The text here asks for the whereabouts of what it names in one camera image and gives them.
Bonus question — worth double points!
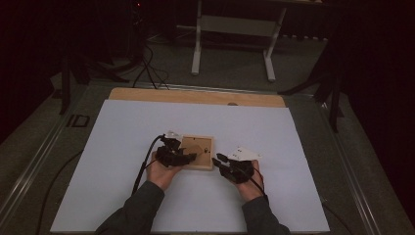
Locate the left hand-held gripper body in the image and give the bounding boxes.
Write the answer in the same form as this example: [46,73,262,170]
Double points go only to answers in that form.
[155,130,190,168]

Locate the white table mat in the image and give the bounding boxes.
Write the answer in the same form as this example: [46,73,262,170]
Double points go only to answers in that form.
[49,99,331,234]

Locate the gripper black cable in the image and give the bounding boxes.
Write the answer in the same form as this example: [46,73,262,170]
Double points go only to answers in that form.
[34,134,165,235]
[241,164,355,235]

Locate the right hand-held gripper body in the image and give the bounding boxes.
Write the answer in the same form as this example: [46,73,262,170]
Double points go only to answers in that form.
[219,146,262,185]

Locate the white metal desk frame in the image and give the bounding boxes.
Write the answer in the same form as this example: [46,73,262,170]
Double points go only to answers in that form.
[191,0,288,82]

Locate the black floor cables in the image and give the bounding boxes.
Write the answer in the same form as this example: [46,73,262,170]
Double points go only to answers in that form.
[131,42,170,91]

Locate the black metal stand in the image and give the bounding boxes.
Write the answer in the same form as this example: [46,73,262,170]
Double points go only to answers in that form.
[59,53,130,116]

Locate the black rectangular bracket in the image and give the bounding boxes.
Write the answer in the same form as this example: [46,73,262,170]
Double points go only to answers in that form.
[67,114,91,128]

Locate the aluminium rail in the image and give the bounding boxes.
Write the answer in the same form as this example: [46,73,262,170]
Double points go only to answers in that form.
[316,101,383,235]
[0,109,82,226]
[86,79,316,98]

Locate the small square wooden board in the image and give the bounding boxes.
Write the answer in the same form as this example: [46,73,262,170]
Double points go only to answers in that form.
[177,134,215,171]

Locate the dark equipment rack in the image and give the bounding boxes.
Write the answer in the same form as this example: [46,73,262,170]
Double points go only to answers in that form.
[125,0,148,67]

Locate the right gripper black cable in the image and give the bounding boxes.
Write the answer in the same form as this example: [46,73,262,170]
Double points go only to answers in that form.
[241,164,355,235]

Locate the black tripod stand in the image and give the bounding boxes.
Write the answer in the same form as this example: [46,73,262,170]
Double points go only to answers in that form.
[278,28,346,133]

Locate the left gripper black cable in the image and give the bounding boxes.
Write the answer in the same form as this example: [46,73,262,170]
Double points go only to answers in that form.
[34,134,165,235]

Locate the person's right hand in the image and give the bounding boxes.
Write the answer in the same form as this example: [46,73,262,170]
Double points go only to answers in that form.
[233,160,267,203]

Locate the person's left hand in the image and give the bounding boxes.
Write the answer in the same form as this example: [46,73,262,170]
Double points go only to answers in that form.
[146,151,184,192]

